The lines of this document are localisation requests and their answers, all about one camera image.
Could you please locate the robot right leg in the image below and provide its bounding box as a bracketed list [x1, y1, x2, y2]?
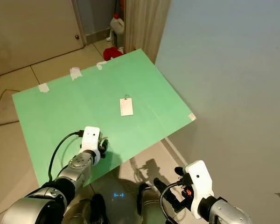
[137, 183, 174, 224]

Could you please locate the robot leg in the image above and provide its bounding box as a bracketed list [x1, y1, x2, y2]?
[137, 183, 174, 224]
[65, 193, 109, 224]

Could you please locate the green table board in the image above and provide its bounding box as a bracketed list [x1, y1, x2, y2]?
[12, 49, 197, 187]

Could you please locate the robot left leg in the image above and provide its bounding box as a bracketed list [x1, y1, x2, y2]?
[65, 193, 109, 224]

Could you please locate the red cloth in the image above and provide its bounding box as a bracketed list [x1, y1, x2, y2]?
[102, 46, 125, 62]

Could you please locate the white jug with red cap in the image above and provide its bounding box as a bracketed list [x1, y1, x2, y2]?
[109, 14, 126, 47]

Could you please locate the beige door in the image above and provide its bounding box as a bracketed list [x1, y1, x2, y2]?
[0, 0, 85, 78]

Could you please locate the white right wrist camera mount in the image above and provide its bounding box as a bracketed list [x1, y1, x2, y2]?
[184, 160, 214, 219]

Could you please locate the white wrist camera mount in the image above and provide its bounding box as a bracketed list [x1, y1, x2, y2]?
[81, 126, 101, 153]
[184, 160, 214, 219]

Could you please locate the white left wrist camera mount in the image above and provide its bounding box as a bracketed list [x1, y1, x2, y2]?
[81, 126, 101, 153]

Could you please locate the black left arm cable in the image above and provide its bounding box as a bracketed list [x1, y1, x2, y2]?
[48, 130, 88, 182]

